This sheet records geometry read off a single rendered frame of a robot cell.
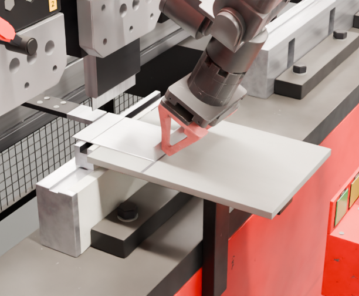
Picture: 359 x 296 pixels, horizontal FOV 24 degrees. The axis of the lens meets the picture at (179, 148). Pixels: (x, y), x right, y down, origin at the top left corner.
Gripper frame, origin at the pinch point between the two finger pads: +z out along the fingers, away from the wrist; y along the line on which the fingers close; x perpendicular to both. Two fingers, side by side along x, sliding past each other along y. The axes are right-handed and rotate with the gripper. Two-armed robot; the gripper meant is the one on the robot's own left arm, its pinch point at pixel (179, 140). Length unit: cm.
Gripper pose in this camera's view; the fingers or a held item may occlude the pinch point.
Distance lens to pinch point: 110.6
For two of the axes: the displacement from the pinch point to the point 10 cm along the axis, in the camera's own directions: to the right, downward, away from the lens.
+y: -5.2, 4.0, -7.5
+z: -3.9, 6.7, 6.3
